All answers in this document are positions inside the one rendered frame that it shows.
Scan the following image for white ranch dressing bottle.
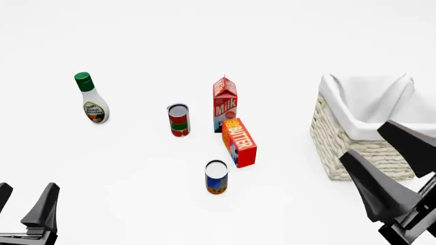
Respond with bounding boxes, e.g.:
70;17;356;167
74;71;110;125

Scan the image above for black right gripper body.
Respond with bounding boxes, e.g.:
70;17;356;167
377;171;436;245

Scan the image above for red and white milk carton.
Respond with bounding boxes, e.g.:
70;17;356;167
213;73;238;134

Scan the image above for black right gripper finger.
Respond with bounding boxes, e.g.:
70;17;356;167
339;149;424;225
377;119;436;179

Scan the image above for red and orange butter box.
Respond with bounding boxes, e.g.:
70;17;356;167
221;117;258;169

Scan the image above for woven basket with white liner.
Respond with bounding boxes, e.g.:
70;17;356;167
309;73;436;182

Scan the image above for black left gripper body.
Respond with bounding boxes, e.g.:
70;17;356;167
0;225;59;245

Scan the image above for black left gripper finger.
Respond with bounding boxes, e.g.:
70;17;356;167
0;182;14;214
20;182;61;233

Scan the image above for red tomato sauce can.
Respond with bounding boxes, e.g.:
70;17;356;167
166;102;191;137

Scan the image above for blue alphabet soup can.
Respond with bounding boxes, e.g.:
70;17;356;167
204;159;230;195

